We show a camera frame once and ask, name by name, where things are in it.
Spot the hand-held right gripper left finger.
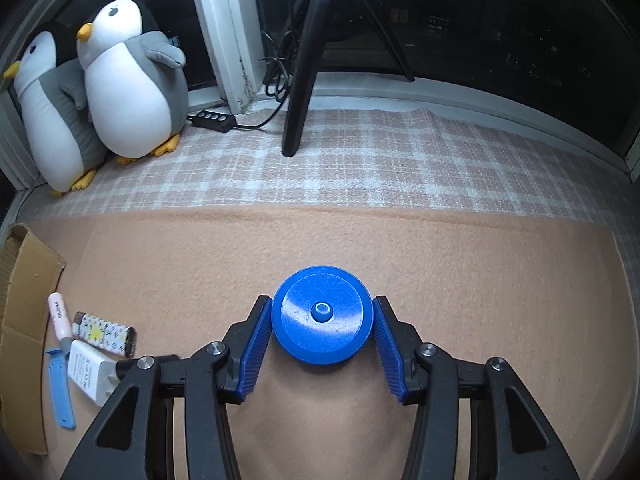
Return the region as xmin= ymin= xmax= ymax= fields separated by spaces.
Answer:
xmin=60 ymin=295 xmax=273 ymax=480

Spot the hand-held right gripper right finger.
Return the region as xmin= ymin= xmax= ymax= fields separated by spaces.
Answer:
xmin=372 ymin=295 xmax=581 ymax=480

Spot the blue round tin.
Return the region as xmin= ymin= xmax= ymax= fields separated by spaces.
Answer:
xmin=271 ymin=265 xmax=375 ymax=365

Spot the white patterned lighter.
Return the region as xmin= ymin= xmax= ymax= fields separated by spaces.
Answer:
xmin=72 ymin=311 xmax=137 ymax=358

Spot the white charger adapter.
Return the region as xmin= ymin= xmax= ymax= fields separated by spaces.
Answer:
xmin=66 ymin=339 xmax=126 ymax=407

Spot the blue plastic holder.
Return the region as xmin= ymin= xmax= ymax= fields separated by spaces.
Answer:
xmin=45 ymin=349 xmax=77 ymax=430

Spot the brown cardboard box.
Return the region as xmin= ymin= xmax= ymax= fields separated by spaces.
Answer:
xmin=0 ymin=223 xmax=67 ymax=456

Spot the checkered blanket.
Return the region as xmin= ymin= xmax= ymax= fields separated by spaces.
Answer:
xmin=20 ymin=95 xmax=640 ymax=261

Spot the pink tube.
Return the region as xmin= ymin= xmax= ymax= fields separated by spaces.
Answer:
xmin=47 ymin=291 xmax=76 ymax=356

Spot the black inline remote control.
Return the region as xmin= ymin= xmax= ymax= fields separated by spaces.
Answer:
xmin=187 ymin=110 xmax=237 ymax=133

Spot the black tripod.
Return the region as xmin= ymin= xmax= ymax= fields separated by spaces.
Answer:
xmin=281 ymin=0 xmax=416 ymax=157

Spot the small penguin plush toy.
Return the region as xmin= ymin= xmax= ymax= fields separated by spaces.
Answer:
xmin=76 ymin=0 xmax=190 ymax=165

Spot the large penguin plush toy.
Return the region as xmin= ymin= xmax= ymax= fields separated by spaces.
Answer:
xmin=4 ymin=21 xmax=108 ymax=197

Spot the black ring light cable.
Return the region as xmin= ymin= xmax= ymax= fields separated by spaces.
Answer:
xmin=232 ymin=30 xmax=301 ymax=131

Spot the white window frame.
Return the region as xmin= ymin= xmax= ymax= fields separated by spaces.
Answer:
xmin=0 ymin=0 xmax=640 ymax=196

